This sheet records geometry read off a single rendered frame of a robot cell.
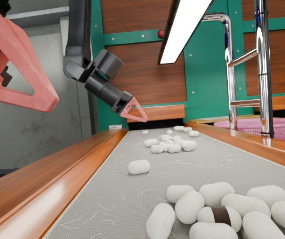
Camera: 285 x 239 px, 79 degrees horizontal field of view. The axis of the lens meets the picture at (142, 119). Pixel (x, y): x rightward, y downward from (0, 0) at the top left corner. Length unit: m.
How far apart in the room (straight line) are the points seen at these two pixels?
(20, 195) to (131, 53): 0.88
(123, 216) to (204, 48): 0.97
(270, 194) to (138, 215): 0.12
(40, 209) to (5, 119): 3.44
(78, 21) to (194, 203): 0.54
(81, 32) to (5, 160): 3.33
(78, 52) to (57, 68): 2.60
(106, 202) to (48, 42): 3.17
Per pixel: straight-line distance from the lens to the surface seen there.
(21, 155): 3.55
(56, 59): 3.18
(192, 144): 0.43
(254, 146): 0.40
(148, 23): 1.07
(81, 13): 0.61
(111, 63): 0.51
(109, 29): 1.07
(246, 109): 1.10
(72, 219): 0.21
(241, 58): 0.55
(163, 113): 0.89
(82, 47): 0.56
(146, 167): 0.29
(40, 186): 0.25
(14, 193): 0.25
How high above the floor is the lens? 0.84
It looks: 3 degrees down
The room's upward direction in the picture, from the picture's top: 5 degrees counter-clockwise
